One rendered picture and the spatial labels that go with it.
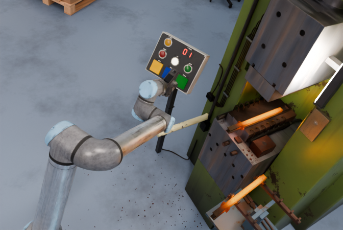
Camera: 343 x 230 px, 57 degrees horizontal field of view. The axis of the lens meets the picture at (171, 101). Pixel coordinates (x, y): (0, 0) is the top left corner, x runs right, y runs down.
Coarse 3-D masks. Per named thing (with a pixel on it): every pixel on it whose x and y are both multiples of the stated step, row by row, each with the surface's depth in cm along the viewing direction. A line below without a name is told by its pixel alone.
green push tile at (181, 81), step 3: (180, 75) 202; (177, 78) 204; (180, 78) 203; (183, 78) 202; (186, 78) 202; (177, 81) 204; (180, 81) 203; (183, 81) 202; (186, 81) 201; (180, 84) 203; (183, 84) 202; (180, 87) 203; (183, 87) 203
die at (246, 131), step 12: (240, 108) 200; (252, 108) 202; (264, 108) 203; (228, 120) 198; (240, 120) 192; (264, 120) 195; (276, 120) 197; (288, 120) 203; (240, 132) 191; (252, 132) 186
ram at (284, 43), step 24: (288, 0) 138; (312, 0) 143; (264, 24) 153; (288, 24) 141; (312, 24) 131; (336, 24) 131; (264, 48) 158; (288, 48) 145; (312, 48) 135; (336, 48) 148; (264, 72) 161; (288, 72) 148; (312, 72) 154
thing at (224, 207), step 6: (258, 180) 172; (252, 186) 168; (240, 192) 165; (246, 192) 165; (234, 198) 161; (240, 198) 163; (222, 204) 159; (228, 204) 158; (216, 210) 154; (222, 210) 155; (228, 210) 157; (210, 216) 156; (216, 216) 156
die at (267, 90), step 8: (248, 72) 171; (256, 72) 166; (248, 80) 173; (256, 80) 168; (264, 80) 163; (256, 88) 169; (264, 88) 164; (272, 88) 160; (304, 88) 178; (264, 96) 166; (272, 96) 162; (280, 96) 168
